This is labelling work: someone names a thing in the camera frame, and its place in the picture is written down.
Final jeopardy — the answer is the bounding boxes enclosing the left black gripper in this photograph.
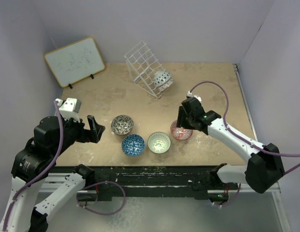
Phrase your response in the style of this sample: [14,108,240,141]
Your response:
[52,111,105,156]

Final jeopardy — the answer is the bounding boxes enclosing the red patterned bowl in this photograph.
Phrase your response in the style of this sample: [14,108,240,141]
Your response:
[170,120,193,140]

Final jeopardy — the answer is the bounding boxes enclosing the green and white bowl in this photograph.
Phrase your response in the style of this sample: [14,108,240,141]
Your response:
[147,131,171,154]

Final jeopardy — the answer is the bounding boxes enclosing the light blue patterned bowl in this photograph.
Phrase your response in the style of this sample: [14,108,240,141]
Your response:
[153,71,171,87]

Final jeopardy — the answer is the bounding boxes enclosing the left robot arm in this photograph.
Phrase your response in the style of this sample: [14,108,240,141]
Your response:
[0,115,105,232]

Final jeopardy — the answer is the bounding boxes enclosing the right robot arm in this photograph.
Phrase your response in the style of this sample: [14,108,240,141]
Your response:
[177,97,285,193]

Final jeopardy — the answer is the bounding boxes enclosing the grey patterned bowl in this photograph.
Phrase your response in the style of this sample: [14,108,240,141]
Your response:
[111,115,134,135]

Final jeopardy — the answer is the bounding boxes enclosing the dark blue triangle-pattern bowl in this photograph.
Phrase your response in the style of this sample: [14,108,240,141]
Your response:
[121,134,146,157]

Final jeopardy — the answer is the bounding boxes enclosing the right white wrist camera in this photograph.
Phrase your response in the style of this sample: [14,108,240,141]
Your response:
[186,91,202,103]

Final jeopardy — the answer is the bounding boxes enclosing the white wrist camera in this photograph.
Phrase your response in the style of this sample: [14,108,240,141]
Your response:
[55,98,82,123]
[186,91,202,103]

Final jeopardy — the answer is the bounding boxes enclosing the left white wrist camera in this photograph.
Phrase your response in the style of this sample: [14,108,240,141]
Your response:
[55,98,82,123]

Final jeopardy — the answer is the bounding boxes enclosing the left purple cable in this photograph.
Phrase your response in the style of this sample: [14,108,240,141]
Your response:
[2,100,66,232]

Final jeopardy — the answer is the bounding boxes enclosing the purple cable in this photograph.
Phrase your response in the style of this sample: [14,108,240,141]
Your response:
[2,100,66,232]
[190,81,300,208]

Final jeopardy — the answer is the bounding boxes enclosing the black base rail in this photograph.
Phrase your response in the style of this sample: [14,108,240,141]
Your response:
[53,165,240,201]

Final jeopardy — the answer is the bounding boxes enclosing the small whiteboard with wooden frame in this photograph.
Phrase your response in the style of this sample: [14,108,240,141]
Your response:
[44,37,105,88]

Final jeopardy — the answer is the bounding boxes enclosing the white wire dish rack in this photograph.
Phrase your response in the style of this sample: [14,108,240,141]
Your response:
[124,41,171,99]

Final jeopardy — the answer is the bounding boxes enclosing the aluminium frame rail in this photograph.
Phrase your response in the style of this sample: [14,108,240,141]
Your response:
[232,63,281,194]

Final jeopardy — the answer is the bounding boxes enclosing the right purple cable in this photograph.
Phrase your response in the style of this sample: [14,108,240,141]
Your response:
[190,81,300,208]

